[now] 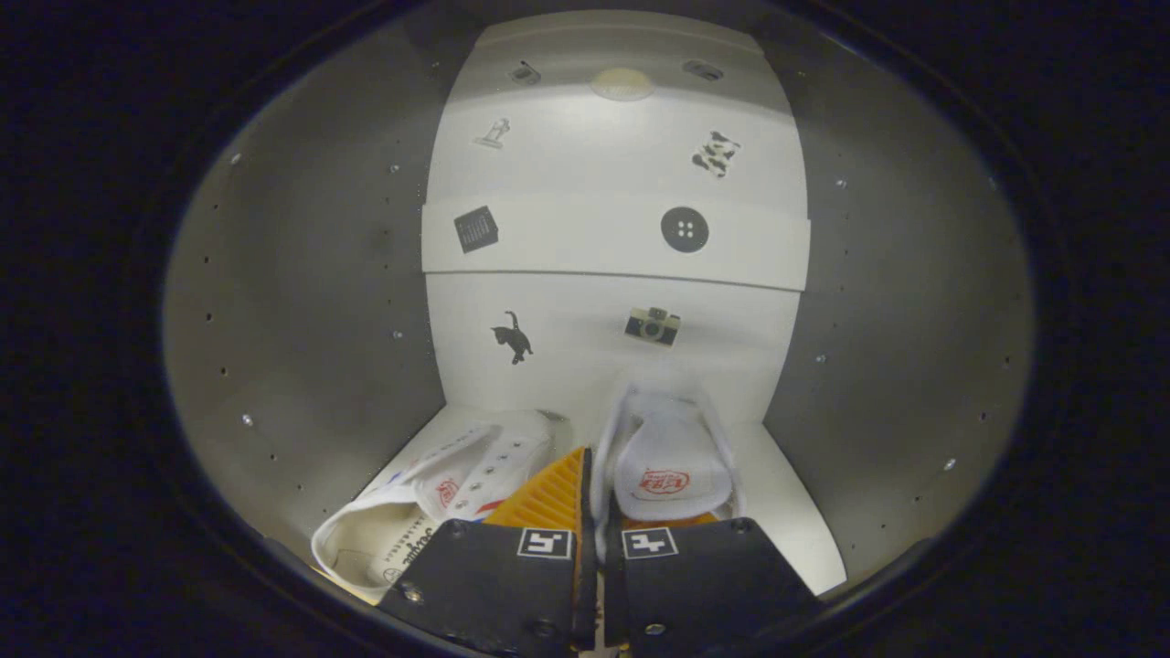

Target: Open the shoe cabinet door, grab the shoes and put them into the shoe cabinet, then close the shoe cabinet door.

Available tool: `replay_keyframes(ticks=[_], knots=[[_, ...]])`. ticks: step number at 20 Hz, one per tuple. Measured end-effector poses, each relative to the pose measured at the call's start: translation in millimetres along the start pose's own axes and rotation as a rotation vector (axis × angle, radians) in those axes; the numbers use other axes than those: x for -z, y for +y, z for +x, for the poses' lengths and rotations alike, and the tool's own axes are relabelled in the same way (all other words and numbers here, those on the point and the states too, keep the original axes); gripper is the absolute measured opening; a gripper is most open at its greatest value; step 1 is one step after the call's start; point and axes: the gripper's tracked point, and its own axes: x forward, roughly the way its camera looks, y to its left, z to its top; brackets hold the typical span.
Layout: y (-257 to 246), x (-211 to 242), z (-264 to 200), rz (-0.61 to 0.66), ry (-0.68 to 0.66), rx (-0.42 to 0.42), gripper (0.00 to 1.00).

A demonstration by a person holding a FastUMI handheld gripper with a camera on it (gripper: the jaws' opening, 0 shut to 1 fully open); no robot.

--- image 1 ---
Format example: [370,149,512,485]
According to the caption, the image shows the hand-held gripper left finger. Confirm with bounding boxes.
[378,446,597,654]

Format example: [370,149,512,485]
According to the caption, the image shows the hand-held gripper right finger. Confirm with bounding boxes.
[599,512,821,657]

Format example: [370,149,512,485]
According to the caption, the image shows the white canvas shoe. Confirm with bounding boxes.
[311,409,560,604]
[590,386,746,549]

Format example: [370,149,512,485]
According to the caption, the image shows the grey shoe cabinet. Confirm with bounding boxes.
[165,9,1036,609]

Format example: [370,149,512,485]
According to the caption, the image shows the round cabinet light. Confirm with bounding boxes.
[590,68,655,101]

